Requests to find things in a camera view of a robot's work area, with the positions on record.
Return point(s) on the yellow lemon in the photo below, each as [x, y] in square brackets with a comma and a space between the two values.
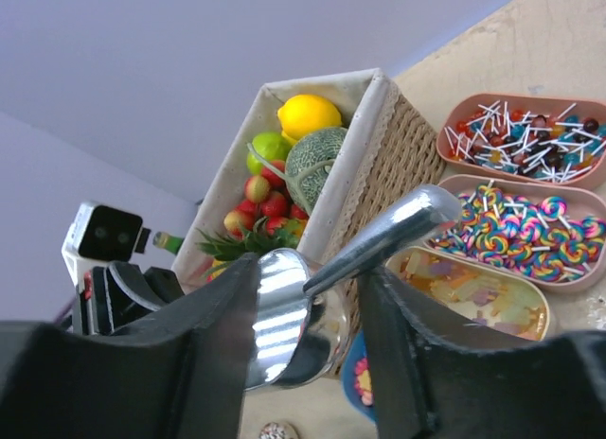
[305, 113]

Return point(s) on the toy pineapple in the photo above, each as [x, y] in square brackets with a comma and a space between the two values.
[266, 235]

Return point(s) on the silver metal scoop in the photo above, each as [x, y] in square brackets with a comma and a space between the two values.
[302, 325]

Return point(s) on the green lime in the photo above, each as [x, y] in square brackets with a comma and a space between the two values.
[271, 146]

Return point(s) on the sprinkled donut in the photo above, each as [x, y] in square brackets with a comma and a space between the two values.
[278, 430]

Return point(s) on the yellow tray gummy candies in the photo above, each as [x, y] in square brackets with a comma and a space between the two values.
[504, 302]

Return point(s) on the green cantaloupe melon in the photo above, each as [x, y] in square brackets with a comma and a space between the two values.
[309, 163]

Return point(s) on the blue tray star candies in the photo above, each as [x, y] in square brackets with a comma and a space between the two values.
[355, 378]

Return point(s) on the green glass bottle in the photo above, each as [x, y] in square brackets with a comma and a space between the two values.
[168, 242]

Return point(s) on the pink tray swirl lollipops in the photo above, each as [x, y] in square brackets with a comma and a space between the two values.
[553, 236]

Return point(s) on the wicker basket with liner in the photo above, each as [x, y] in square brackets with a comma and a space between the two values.
[389, 150]

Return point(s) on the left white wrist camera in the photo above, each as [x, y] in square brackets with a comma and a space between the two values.
[98, 235]

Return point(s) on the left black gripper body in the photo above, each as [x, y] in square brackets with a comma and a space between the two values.
[111, 297]

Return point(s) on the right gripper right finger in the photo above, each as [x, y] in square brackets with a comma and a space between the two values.
[437, 374]

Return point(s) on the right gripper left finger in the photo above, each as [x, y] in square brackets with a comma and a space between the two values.
[176, 373]

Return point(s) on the pink tray of lollipops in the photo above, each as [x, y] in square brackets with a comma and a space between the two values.
[541, 140]

